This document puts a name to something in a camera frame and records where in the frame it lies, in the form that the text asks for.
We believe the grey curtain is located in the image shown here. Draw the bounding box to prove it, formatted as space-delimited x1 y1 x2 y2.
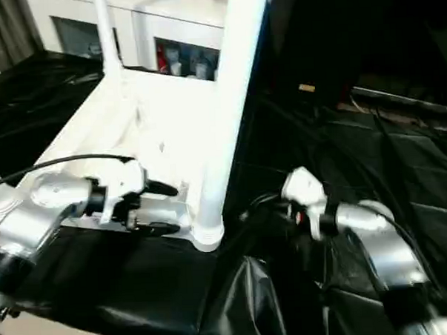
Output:
0 0 46 80

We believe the white cabinet with glass doors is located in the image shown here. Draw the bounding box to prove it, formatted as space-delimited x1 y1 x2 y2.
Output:
39 0 235 89

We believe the long dark metal rod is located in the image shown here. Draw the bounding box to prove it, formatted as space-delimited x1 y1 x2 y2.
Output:
353 82 447 118

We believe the black table mat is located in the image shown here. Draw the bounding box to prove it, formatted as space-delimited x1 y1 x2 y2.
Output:
0 31 447 335

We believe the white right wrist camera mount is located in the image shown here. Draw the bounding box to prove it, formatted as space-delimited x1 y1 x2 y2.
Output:
281 165 337 242

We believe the white plastic table top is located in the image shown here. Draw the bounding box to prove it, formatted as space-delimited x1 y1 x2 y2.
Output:
0 62 228 262

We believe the black left wrist camera cable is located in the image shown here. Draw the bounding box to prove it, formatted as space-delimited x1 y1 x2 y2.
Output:
0 152 138 191

